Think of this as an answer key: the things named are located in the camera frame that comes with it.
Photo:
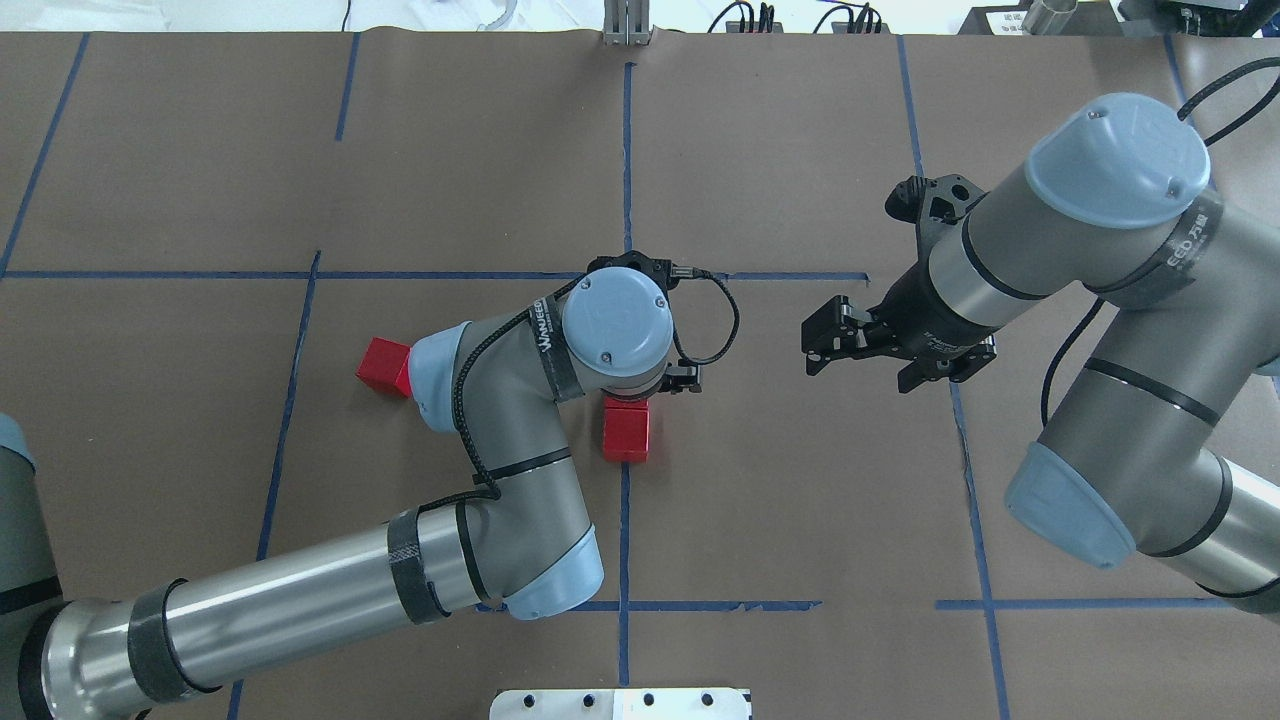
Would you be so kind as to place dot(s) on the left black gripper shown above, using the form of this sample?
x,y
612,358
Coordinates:
x,y
683,378

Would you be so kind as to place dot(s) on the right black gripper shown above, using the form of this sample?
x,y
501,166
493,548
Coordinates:
x,y
922,311

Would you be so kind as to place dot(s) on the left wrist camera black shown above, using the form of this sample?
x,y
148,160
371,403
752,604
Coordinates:
x,y
662,272

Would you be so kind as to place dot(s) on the red block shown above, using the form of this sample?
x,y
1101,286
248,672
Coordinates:
x,y
626,435

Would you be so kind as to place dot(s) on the white camera pillar with base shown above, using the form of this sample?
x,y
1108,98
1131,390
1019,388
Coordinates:
x,y
624,703

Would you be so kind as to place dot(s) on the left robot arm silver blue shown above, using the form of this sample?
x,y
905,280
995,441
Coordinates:
x,y
519,535

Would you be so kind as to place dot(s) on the aluminium frame post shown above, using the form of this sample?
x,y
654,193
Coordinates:
x,y
627,23

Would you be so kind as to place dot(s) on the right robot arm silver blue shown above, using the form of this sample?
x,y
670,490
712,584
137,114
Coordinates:
x,y
1115,199

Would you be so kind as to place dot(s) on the steel cup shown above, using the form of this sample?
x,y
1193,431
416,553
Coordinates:
x,y
1048,17

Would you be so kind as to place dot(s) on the red block one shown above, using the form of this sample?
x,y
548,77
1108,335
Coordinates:
x,y
385,367
625,405

